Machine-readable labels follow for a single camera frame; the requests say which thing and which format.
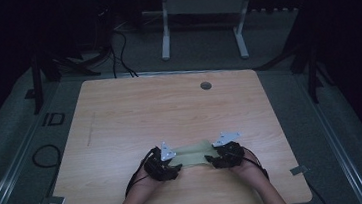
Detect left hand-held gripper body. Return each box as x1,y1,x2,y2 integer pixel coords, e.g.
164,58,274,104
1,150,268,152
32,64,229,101
141,139,184,184

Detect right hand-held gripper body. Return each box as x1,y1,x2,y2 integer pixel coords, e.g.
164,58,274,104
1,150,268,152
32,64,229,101
210,129,247,170

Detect person's left hand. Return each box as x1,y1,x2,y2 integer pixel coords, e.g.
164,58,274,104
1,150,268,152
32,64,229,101
124,168,166,204

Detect person's right hand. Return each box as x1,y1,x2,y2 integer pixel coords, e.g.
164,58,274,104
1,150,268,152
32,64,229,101
229,148,271,192

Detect grey tape strip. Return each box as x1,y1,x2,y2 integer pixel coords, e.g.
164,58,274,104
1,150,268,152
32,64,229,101
289,164,310,177
41,194,67,204

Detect grey table grommet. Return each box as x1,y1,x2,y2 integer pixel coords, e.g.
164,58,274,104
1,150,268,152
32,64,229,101
199,80,213,92

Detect black tripod stand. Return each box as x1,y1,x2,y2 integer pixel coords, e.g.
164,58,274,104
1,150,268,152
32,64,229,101
252,31,338,109
19,44,105,117

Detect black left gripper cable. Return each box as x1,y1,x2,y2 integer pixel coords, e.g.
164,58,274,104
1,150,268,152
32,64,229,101
120,145,165,198

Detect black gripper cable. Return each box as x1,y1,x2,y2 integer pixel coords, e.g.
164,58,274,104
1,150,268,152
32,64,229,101
120,145,165,198
240,144,271,183

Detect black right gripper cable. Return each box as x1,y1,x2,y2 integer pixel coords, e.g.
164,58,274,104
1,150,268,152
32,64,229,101
240,144,271,183

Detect metal floor rail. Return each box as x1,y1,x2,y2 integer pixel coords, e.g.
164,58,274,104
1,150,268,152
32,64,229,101
291,64,362,204
0,89,76,204

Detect black floor cables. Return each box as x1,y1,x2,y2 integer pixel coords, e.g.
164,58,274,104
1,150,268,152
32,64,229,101
107,25,139,80

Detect black looped cable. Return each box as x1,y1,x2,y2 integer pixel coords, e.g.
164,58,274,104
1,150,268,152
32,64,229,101
31,143,64,170

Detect white desk frame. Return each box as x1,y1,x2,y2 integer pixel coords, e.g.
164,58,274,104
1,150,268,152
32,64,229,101
155,0,261,68

